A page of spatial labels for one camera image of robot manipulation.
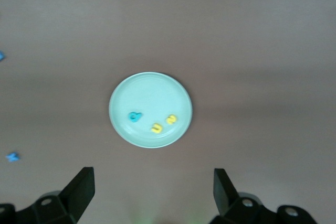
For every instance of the teal letter p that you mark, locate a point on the teal letter p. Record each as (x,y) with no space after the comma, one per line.
(134,118)

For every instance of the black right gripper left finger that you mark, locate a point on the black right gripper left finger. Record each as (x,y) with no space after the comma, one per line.
(78,195)

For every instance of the blue letter x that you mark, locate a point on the blue letter x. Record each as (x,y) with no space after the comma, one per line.
(12,157)

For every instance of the yellow letter u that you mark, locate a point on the yellow letter u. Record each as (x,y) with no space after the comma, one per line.
(157,130)

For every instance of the green plate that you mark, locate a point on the green plate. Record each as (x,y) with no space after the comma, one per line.
(151,93)

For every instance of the brown table cover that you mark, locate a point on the brown table cover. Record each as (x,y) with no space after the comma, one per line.
(236,51)

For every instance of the blue letter g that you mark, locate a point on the blue letter g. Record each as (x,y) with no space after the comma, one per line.
(1,56)

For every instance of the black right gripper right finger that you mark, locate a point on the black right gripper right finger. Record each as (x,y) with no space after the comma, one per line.
(225,197)

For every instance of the yellow letter s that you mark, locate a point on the yellow letter s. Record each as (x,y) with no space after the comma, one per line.
(172,119)

